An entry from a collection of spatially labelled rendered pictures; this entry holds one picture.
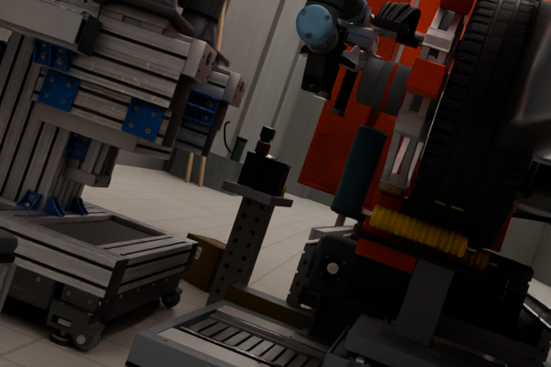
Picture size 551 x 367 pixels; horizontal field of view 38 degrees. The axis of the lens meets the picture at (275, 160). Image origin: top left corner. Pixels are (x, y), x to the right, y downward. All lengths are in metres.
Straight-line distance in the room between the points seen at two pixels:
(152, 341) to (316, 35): 0.79
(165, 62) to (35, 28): 0.31
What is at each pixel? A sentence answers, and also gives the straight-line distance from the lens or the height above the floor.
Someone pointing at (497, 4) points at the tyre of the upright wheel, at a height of 1.09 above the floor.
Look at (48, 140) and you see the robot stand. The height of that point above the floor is 0.41.
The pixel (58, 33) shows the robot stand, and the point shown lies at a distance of 1.94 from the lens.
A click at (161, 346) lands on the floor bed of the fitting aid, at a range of 1.91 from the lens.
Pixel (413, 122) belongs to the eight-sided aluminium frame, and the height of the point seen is 0.75.
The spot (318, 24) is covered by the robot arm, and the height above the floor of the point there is 0.85.
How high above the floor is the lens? 0.54
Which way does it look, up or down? level
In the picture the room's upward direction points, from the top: 19 degrees clockwise
